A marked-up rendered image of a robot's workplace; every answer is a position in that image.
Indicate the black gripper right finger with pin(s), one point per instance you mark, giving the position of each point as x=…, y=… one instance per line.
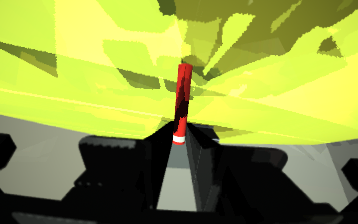
x=208, y=161

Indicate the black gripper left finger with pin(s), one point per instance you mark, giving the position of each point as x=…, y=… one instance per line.
x=150, y=155

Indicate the red peg with white band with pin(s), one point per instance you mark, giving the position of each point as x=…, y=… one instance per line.
x=182, y=102

